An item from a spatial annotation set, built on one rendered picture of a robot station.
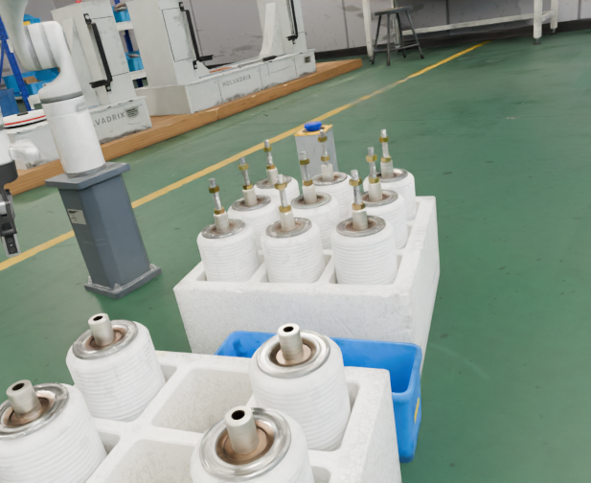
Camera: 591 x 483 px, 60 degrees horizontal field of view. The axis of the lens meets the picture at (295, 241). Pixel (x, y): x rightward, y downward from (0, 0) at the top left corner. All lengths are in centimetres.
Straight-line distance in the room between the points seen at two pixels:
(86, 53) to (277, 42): 177
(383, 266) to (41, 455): 49
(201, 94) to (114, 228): 236
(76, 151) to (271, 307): 66
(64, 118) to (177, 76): 232
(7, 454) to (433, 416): 54
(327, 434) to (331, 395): 4
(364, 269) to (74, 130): 77
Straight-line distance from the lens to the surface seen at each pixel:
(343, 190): 100
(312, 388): 50
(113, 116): 315
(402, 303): 75
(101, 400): 65
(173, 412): 66
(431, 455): 76
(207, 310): 88
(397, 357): 76
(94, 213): 129
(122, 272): 134
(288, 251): 79
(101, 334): 64
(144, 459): 63
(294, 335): 51
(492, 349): 94
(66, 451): 57
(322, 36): 667
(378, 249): 76
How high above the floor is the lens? 56
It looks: 23 degrees down
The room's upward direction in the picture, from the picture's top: 10 degrees counter-clockwise
